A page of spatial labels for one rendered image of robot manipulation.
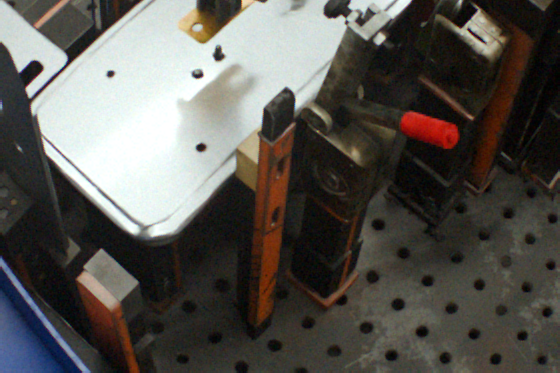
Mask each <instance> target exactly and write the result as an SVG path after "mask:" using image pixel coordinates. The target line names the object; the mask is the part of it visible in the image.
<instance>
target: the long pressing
mask: <svg viewBox="0 0 560 373"><path fill-rule="evenodd" d="M327 1H328V0H268V1H266V2H265V3H262V2H259V1H255V2H254V3H253V4H252V5H250V6H249V7H248V8H247V9H246V10H245V11H244V12H243V13H241V14H240V15H239V16H238V17H237V18H236V19H235V20H234V21H233V22H230V23H229V24H227V25H226V26H225V27H224V28H223V29H221V30H220V31H219V32H218V33H217V34H216V35H215V36H214V37H212V38H211V39H210V40H209V41H208V42H207V43H205V44H200V43H197V42H196V41H194V40H193V39H192V38H190V37H189V36H188V35H186V33H185V32H184V33H183V32H182V31H181V30H179V29H178V27H177V21H178V20H179V19H181V18H182V17H184V16H185V15H186V14H187V13H189V12H190V11H191V10H192V9H193V8H194V7H195V6H196V4H197V3H196V0H141V1H140V2H139V3H138V4H136V5H135V6H133V7H132V8H131V9H129V10H128V11H127V12H126V13H125V15H123V16H122V17H121V18H120V19H119V20H117V21H116V22H115V23H114V24H113V25H111V26H110V27H109V28H108V29H107V30H106V31H105V32H104V33H103V34H102V35H100V36H99V37H98V38H97V39H96V40H94V41H93V43H92V44H91V45H90V46H88V47H87V48H86V49H85V50H84V51H82V53H81V54H80V55H79V56H77V57H76V58H75V59H74V60H73V61H72V62H71V63H70V64H69V65H68V66H66V67H65V68H64V70H63V71H61V72H60V73H59V74H58V75H57V77H55V78H54V79H53V80H52V81H51V82H50V83H49V84H48V85H47V86H46V87H45V88H44V89H43V90H42V91H41V92H40V93H39V94H38V95H37V96H36V97H34V99H33V100H32V101H31V102H30V105H31V108H32V115H33V114H34V113H36V112H37V114H38V117H39V124H40V128H41V134H42V138H43V142H44V145H45V147H44V149H45V152H46V155H47V159H48V162H49V165H50V166H52V167H53V169H54V170H55V171H56V172H58V174H59V175H60V176H61V177H63V178H64V180H66V181H68V182H69V183H70V185H71V186H72V187H74V188H75V189H76V190H77V192H79V193H80V194H81V195H82V196H83V197H84V198H85V199H86V200H87V201H88V202H89V203H91V204H92V205H93V207H94V208H96V209H97V210H98V211H99V212H100V213H101V214H102V215H103V216H104V218H105V219H106V220H108V221H109V222H110V223H111V224H112V225H114V226H115V227H116V228H117V229H118V230H119V231H120V232H121V233H122V234H123V235H124V236H126V237H127V238H129V239H130V240H132V241H134V242H136V243H138V244H141V245H145V246H146V247H158V246H163V245H166V244H169V243H171V242H173V241H175V240H176V241H177V240H178V239H179V238H181V237H182V236H183V235H184V234H185V233H186V232H187V231H188V230H189V229H190V228H191V227H192V226H193V225H194V224H195V223H196V222H198V220H199V219H200V218H201V217H202V216H203V215H204V214H205V213H206V212H207V211H209V210H210V209H211V208H212V207H213V206H214V205H215V204H216V202H217V201H218V200H219V199H220V198H221V197H222V196H223V195H224V194H225V193H226V192H227V191H228V190H229V189H230V188H231V187H232V186H233V185H234V184H235V183H236V181H235V170H236V147H237V146H238V145H239V144H240V143H241V142H242V141H243V140H245V139H247V138H248V137H249V136H250V135H251V134H252V133H253V132H254V131H255V130H256V128H257V127H258V126H259V125H260V124H261V123H262V110H263V107H264V106H265V105H266V104H267V103H269V102H270V100H271V99H272V98H273V97H274V96H275V95H276V94H278V93H279V92H280V91H281V90H282V89H283V88H284V87H285V86H287V87H288V88H290V89H291V90H292V91H294V94H295V96H296V108H295V117H294V122H295V123H297V122H298V121H299V120H300V119H302V118H301V113H302V109H303V107H304V106H305V105H306V104H308V103H313V102H314V100H315V98H316V95H317V92H318V90H319V88H320V85H321V83H322V81H323V78H324V76H325V74H326V72H327V69H328V67H329V65H330V62H331V60H332V58H333V56H334V54H335V52H336V50H337V47H338V45H339V43H340V41H341V38H342V36H343V34H344V31H345V30H346V28H347V26H346V25H345V22H344V21H345V18H344V17H343V16H342V15H340V16H339V17H337V18H336V19H333V18H332V19H330V20H329V19H327V18H326V17H325V16H324V15H323V12H324V10H323V6H325V4H326V2H327ZM371 2H372V3H374V4H376V5H378V6H379V7H380V8H381V9H383V10H384V11H385V12H387V13H388V14H389V15H390V16H391V17H392V19H391V21H390V23H389V24H390V25H389V26H388V28H387V30H386V31H387V32H388V33H390V32H391V31H392V30H393V29H395V27H396V26H397V25H398V24H399V23H400V22H402V21H404V19H405V18H406V17H407V16H408V15H410V14H411V11H412V9H413V8H414V6H415V3H416V2H415V0H352V1H351V3H350V5H349V6H348V7H350V8H351V9H352V10H355V9H357V8H359V9H361V10H362V11H363V12H364V13H363V15H362V17H361V18H363V16H364V14H365V11H366V10H367V8H368V7H367V6H368V5H369V4H370V3H371ZM218 44H219V45H221V46H222V49H223V54H224V58H223V59H222V60H219V61H218V60H215V59H214V58H213V54H214V53H215V47H216V45H218ZM196 68H199V69H201V71H202V72H203V73H204V75H203V77H202V78H199V79H196V78H194V77H193V76H192V72H193V71H194V70H195V69H196ZM109 70H113V71H114V72H115V76H114V77H111V78H109V77H107V75H106V74H107V72H108V71H109ZM200 143H202V144H205V146H206V149H205V151H204V152H202V153H200V152H198V151H197V150H196V146H197V145H198V144H200Z"/></svg>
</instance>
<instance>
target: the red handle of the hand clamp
mask: <svg viewBox="0 0 560 373"><path fill-rule="evenodd" d="M336 114H339V115H344V116H347V117H352V118H355V119H356V120H359V121H362V122H366V123H370V124H373V125H377V126H380V127H384V128H387V129H391V130H394V131H398V132H402V133H403V134H404V135H406V136H408V138H412V139H415V140H419V141H422V142H426V143H429V144H432V145H435V146H439V147H442V148H445V149H451V148H453V146H454V144H455V143H456V142H457V141H458V137H459V135H458V130H457V127H456V126H455V125H454V124H451V123H448V122H445V121H441V120H437V119H434V118H430V117H426V116H423V115H421V114H420V113H416V112H412V111H409V112H405V111H401V110H397V109H393V108H390V107H386V106H382V105H379V104H378V103H374V102H371V101H367V100H363V99H359V98H355V97H352V96H349V97H348V98H347V99H346V100H345V101H344V102H343V103H342V104H341V105H340V106H339V109H338V111H337V113H336Z"/></svg>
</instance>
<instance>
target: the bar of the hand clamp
mask: <svg viewBox="0 0 560 373"><path fill-rule="evenodd" d="M351 1H352V0H328V1H327V2H326V4H325V6H323V10H324V12H323V15H324V16H325V17H326V18H327V19H329V20H330V19H332V18H333V19H336V18H337V17H339V16H340V15H342V16H343V17H344V18H345V21H344V22H345V25H346V26H347V28H346V30H345V31H344V34H343V36H342V38H341V41H340V43H339V45H338V47H337V50H336V52H335V54H334V56H333V58H332V60H331V62H330V65H329V67H328V69H327V72H326V74H325V76H324V78H323V81H322V83H321V85H320V88H319V90H318V92H317V95H316V98H315V100H314V102H313V103H314V104H316V105H319V106H320V107H321V108H323V109H324V110H325V111H326V112H327V113H328V114H329V115H330V117H331V119H332V121H333V119H334V117H335V115H336V113H337V111H338V109H339V106H340V105H341V104H342V103H343V102H344V101H345V100H346V99H347V98H348V97H349V96H352V97H354V96H355V94H356V92H357V90H358V88H359V86H360V84H361V82H362V80H363V78H364V76H365V74H366V72H367V70H368V68H369V66H370V64H371V60H372V58H373V57H374V55H375V53H376V51H377V50H379V49H380V48H381V49H383V50H384V51H385V52H386V53H387V54H389V53H390V52H391V51H392V50H393V49H394V47H395V46H394V45H393V44H392V43H391V42H390V41H389V40H388V38H389V36H390V34H389V33H388V32H387V31H386V30H387V28H388V26H389V25H390V24H389V23H390V21H391V19H392V17H391V16H390V15H389V14H388V13H387V12H385V11H384V10H383V9H381V8H380V7H379V6H378V5H376V4H374V3H372V2H371V3H370V4H369V5H368V6H367V7H368V8H367V10H366V11H365V14H364V16H363V18H361V17H362V15H363V13H364V12H363V11H362V10H361V9H359V8H357V9H355V10H352V9H351V8H350V7H348V6H349V5H350V3H351Z"/></svg>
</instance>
